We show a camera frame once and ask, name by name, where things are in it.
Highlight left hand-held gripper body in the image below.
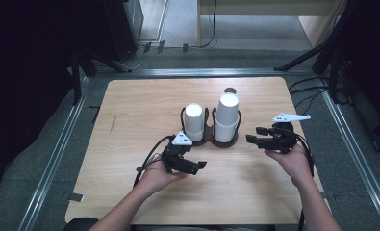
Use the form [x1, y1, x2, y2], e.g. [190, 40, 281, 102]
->
[161, 130, 200, 176]

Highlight black tripod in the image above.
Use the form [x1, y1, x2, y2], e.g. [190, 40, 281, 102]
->
[273, 0, 359, 104]

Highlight black cabinet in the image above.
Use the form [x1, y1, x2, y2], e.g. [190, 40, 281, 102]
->
[102, 0, 144, 63]

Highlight black hanging cable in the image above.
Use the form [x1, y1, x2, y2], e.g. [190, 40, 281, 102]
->
[199, 0, 218, 49]

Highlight white paper cup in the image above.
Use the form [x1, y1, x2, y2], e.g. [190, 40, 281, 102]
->
[215, 92, 241, 127]
[185, 128, 206, 142]
[184, 102, 205, 133]
[213, 115, 239, 144]

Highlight light wooden furniture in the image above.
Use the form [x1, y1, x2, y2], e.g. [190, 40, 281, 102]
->
[196, 0, 349, 48]

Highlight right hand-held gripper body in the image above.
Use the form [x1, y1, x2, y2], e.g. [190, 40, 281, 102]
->
[256, 112, 312, 155]

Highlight black stand legs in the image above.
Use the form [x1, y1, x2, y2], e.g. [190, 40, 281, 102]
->
[69, 47, 133, 106]

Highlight black curtain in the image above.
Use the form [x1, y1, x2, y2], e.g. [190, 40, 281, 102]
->
[0, 0, 114, 222]

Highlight person's left hand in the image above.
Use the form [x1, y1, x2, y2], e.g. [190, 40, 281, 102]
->
[139, 159, 189, 196]

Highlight white cable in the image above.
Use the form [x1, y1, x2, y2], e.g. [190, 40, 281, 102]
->
[115, 45, 146, 72]

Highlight black chair seat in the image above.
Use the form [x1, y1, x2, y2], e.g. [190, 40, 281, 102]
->
[63, 217, 100, 231]

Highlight dark wire cup holder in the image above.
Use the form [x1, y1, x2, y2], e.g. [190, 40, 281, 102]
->
[179, 106, 242, 149]

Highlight person's right hand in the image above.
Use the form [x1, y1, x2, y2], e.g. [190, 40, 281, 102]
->
[264, 143, 315, 188]

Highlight black floor cable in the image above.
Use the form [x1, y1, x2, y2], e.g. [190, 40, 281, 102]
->
[293, 90, 328, 117]
[289, 86, 330, 96]
[288, 75, 332, 93]

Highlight metal floor rail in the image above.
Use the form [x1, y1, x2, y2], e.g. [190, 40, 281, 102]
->
[317, 79, 380, 231]
[16, 76, 91, 231]

